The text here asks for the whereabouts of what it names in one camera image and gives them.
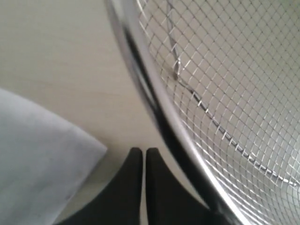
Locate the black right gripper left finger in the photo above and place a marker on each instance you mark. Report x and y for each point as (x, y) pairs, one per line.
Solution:
(119, 202)

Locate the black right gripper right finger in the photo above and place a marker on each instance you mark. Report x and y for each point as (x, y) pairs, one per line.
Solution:
(168, 202)

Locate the white t-shirt red logo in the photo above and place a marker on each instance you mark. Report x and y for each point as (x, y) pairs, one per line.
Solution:
(44, 160)

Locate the metal wire mesh basket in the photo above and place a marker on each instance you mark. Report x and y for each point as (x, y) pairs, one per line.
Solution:
(221, 80)

